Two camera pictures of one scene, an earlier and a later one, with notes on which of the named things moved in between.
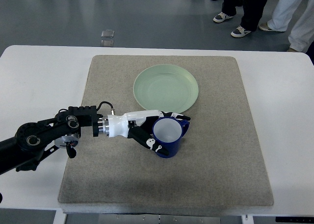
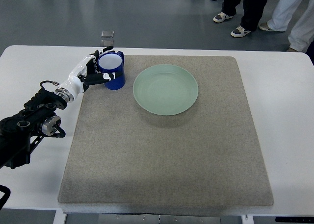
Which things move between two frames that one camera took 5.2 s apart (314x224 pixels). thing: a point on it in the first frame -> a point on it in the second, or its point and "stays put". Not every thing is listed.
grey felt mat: x=220 y=161 stays put
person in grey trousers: x=301 y=37 stays put
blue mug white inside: x=167 y=132 -> x=110 y=62
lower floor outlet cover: x=107 y=43 stays put
